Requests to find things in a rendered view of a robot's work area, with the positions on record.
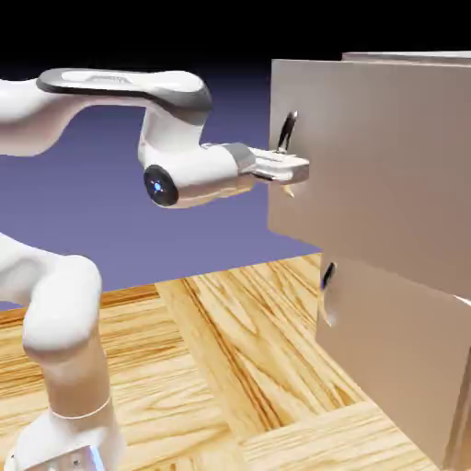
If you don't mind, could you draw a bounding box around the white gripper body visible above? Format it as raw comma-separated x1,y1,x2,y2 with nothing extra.
247,146,310,185

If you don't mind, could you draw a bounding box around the curved dark metal handle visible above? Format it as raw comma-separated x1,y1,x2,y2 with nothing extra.
318,261,339,327
276,109,300,199

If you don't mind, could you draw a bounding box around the beige cabinet door with handle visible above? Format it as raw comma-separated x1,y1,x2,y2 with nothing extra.
268,58,471,300

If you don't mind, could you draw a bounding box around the beige cabinet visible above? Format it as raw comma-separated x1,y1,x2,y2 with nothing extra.
268,51,471,471

